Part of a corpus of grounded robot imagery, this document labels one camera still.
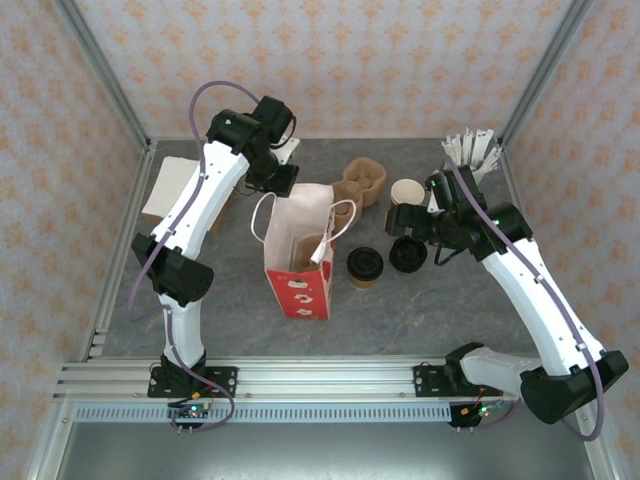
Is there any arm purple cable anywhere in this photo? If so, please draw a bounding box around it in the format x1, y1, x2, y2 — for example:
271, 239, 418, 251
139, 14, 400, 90
128, 80, 264, 432
447, 159, 607, 442

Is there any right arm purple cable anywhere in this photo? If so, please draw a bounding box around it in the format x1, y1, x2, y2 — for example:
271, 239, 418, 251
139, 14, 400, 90
447, 159, 607, 442

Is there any red white paper gift bag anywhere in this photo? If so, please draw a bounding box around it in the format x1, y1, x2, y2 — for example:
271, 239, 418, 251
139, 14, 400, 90
251, 182, 357, 321

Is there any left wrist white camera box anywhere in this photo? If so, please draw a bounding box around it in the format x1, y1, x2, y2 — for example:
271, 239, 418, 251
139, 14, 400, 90
272, 137, 301, 165

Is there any grey metal lower panel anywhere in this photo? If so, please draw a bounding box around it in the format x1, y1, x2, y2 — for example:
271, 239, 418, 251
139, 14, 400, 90
49, 422, 596, 480

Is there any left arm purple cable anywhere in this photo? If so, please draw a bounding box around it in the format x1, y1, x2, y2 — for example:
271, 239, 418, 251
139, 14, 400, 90
128, 80, 264, 432

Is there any aluminium lower frame bar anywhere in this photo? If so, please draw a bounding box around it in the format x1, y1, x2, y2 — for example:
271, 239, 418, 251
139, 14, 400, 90
572, 399, 621, 480
27, 399, 76, 480

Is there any grey slotted cable duct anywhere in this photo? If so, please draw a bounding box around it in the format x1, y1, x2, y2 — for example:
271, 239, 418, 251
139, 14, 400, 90
73, 404, 507, 425

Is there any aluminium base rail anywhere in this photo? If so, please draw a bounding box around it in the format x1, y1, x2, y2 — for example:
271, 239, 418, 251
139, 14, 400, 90
52, 356, 600, 402

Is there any aluminium table side rail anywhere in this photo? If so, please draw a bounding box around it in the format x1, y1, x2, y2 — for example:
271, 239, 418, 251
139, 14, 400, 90
78, 139, 160, 362
499, 142, 572, 362

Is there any aluminium frame post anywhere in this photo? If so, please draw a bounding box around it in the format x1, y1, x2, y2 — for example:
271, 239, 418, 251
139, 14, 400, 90
53, 0, 153, 154
499, 0, 596, 151

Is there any black plastic cup lid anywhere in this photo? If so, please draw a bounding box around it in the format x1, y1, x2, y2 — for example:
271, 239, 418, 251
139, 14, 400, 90
347, 247, 386, 280

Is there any small circuit board green light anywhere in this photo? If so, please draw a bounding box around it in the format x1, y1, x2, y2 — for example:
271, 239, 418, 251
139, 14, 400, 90
462, 402, 505, 420
169, 403, 211, 421

